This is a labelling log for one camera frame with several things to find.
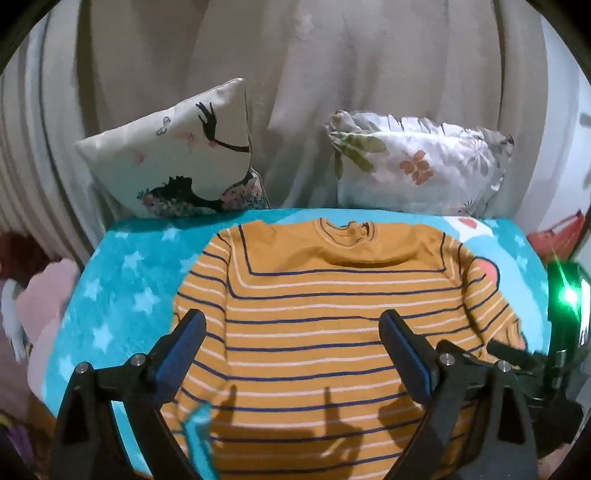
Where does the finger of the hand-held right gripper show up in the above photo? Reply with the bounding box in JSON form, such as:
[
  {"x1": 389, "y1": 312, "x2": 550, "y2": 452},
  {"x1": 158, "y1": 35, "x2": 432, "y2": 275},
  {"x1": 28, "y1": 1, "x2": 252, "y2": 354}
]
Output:
[{"x1": 486, "y1": 339, "x2": 546, "y2": 376}]

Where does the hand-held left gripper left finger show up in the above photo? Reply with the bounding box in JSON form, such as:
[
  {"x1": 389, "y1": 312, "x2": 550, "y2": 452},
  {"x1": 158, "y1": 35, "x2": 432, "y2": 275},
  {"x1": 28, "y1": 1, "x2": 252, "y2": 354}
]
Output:
[{"x1": 50, "y1": 308, "x2": 218, "y2": 480}]

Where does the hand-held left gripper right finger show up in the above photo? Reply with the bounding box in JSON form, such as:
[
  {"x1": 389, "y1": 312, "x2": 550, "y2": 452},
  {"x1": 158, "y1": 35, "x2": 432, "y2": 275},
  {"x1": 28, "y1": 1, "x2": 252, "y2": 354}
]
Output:
[{"x1": 378, "y1": 309, "x2": 541, "y2": 480}]

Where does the orange striped sweater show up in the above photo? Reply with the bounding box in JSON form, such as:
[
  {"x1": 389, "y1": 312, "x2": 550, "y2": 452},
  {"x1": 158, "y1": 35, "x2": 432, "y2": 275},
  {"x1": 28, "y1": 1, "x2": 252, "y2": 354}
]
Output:
[{"x1": 159, "y1": 218, "x2": 528, "y2": 480}]

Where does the teal star blanket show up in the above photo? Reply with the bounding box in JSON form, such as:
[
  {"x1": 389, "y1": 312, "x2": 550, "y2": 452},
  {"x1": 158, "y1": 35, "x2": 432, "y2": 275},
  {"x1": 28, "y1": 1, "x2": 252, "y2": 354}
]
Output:
[{"x1": 41, "y1": 208, "x2": 555, "y2": 480}]

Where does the red rack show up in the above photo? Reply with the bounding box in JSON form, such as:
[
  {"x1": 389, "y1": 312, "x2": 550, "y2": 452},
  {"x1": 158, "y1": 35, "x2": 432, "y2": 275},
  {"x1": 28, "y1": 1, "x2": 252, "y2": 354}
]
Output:
[{"x1": 526, "y1": 209, "x2": 588, "y2": 260}]

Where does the pink plush cushion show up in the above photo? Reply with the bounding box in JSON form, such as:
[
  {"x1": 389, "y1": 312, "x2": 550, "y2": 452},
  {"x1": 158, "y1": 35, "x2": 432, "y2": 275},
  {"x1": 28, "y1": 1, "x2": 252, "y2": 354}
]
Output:
[{"x1": 16, "y1": 257, "x2": 82, "y2": 403}]

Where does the white floral ruffled pillow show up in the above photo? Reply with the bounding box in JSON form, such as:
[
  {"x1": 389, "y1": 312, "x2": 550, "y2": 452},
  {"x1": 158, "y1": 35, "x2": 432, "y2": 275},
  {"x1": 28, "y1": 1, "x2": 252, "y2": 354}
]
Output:
[{"x1": 323, "y1": 110, "x2": 516, "y2": 217}]

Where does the dark red cloth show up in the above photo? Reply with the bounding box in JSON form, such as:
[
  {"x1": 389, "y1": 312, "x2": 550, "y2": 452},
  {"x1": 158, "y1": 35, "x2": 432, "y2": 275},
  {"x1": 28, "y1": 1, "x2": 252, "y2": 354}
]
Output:
[{"x1": 0, "y1": 231, "x2": 43, "y2": 280}]

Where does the cream pillow with figure print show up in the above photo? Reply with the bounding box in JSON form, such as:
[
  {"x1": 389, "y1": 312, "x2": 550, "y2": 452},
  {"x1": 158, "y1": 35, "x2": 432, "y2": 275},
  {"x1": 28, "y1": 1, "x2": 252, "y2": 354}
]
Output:
[{"x1": 74, "y1": 78, "x2": 271, "y2": 220}]

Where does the beige curtain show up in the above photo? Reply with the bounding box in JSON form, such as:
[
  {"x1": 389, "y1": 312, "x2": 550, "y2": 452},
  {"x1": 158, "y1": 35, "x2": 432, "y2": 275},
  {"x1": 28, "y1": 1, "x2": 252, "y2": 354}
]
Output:
[{"x1": 0, "y1": 0, "x2": 580, "y2": 264}]

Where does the wooden bed frame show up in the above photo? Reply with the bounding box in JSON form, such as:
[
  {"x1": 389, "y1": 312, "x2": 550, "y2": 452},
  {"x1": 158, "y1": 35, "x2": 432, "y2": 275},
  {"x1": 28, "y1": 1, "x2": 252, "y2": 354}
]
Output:
[{"x1": 25, "y1": 399, "x2": 63, "y2": 467}]

